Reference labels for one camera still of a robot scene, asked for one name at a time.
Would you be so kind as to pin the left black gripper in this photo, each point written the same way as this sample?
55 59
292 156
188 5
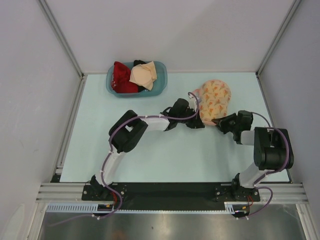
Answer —
195 123

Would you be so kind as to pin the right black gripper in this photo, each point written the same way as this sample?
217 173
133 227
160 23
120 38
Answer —
221 123

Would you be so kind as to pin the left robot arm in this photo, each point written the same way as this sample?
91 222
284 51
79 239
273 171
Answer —
126 133

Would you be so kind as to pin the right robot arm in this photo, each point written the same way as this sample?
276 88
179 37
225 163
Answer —
272 151

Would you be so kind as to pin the beige bra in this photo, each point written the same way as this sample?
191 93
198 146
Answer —
144 75

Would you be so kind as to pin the teal plastic basket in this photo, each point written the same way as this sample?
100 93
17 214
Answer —
158 86

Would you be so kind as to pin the black garment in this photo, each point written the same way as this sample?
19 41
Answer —
138 62

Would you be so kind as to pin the red garment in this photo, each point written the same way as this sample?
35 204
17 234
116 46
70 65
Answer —
121 79

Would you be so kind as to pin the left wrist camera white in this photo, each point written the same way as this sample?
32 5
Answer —
193 101

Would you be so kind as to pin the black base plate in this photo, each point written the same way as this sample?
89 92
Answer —
167 195

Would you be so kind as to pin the left aluminium frame post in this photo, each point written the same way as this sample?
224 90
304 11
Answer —
53 23

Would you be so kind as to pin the aluminium frame post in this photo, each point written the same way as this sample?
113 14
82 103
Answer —
278 36
53 23

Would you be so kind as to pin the right aluminium frame post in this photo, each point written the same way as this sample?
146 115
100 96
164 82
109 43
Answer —
278 36

